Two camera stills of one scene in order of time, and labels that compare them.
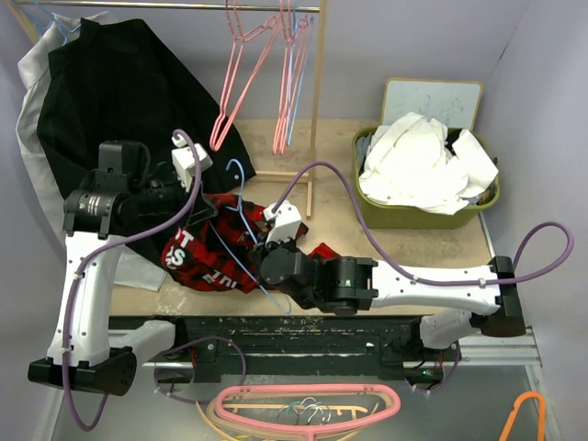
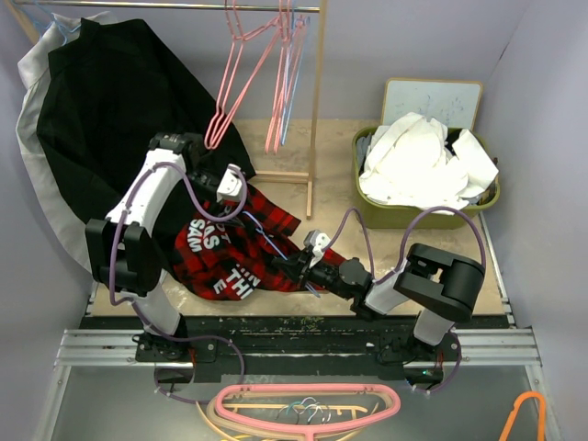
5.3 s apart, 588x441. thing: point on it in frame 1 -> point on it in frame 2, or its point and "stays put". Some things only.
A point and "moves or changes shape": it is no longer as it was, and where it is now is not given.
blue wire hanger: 243,214 moves or changes shape
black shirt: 120,81 stays put
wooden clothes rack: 258,176 stays put
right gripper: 259,250 -> 295,265
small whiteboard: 454,102 stays put
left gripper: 200,209 -> 213,202
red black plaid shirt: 217,254 moves or changes shape
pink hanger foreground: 310,432 stays put
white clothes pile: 412,163 stays put
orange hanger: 542,423 stays put
